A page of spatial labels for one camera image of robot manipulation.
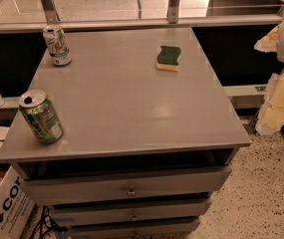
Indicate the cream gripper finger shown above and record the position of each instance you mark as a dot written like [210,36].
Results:
[268,43]
[271,114]

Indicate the white 7up can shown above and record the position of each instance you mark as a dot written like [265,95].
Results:
[57,46]

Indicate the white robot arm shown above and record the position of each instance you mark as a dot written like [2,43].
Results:
[280,43]

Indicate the green and yellow sponge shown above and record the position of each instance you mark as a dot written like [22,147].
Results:
[168,58]

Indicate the green soda can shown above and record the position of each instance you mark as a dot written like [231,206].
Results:
[40,115]

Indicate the grey side shelf beam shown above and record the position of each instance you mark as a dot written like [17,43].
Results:
[246,97]

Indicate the top grey drawer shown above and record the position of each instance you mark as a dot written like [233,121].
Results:
[126,186]

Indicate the grey drawer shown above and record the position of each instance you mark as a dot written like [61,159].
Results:
[136,230]
[126,186]
[132,212]

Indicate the grey drawer cabinet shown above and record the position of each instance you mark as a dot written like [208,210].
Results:
[121,114]

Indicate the bottom grey drawer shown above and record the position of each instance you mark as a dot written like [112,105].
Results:
[136,230]

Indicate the middle grey drawer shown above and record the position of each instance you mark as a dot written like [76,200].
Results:
[132,212]

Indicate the white cardboard box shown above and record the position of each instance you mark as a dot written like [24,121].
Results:
[15,206]

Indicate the metal frame rail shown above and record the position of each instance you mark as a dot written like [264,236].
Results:
[28,14]

